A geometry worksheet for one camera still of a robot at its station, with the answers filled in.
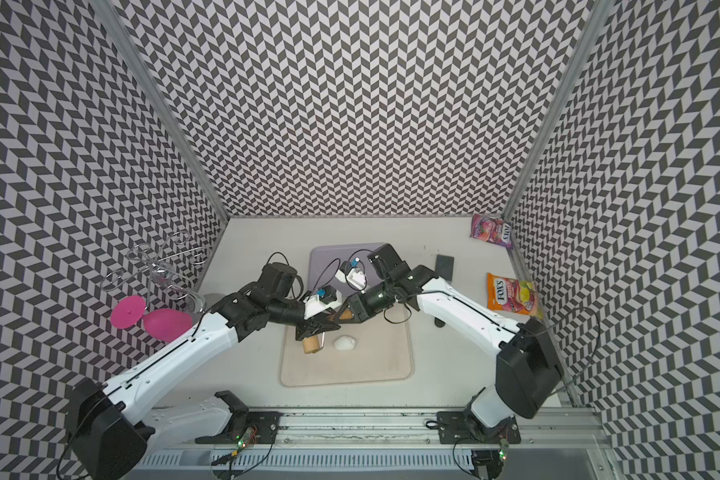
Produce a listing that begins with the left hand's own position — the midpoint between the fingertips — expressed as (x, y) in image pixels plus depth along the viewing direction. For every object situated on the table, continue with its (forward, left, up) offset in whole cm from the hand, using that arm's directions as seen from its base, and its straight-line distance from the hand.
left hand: (334, 322), depth 73 cm
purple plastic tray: (+32, +8, -18) cm, 38 cm away
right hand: (-1, -2, +2) cm, 3 cm away
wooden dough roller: (-5, +5, -1) cm, 7 cm away
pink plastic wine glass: (-1, +40, +2) cm, 40 cm away
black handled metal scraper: (+28, -34, -15) cm, 47 cm away
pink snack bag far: (+42, -54, -13) cm, 69 cm away
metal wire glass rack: (+10, +40, +10) cm, 43 cm away
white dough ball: (0, -1, -14) cm, 14 cm away
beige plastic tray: (-1, -12, -19) cm, 22 cm away
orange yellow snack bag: (+15, -54, -14) cm, 58 cm away
